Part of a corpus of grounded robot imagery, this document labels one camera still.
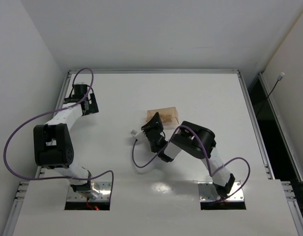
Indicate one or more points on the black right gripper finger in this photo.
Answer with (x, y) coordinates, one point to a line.
(155, 120)
(147, 127)

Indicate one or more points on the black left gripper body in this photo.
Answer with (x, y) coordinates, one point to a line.
(91, 104)

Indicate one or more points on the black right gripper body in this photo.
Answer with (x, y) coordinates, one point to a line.
(152, 126)

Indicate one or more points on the transparent orange plastic box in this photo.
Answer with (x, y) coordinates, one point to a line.
(169, 116)

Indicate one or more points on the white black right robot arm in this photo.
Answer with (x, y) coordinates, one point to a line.
(197, 141)

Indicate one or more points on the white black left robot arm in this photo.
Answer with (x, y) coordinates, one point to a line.
(53, 148)

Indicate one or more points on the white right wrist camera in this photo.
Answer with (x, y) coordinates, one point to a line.
(139, 135)

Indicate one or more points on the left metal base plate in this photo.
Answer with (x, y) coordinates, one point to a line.
(102, 190)

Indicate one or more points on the metal base plate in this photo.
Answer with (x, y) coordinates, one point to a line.
(102, 190)
(208, 193)

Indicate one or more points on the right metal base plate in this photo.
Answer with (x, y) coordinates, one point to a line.
(208, 193)

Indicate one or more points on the black cable white plug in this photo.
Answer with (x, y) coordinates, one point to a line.
(279, 78)

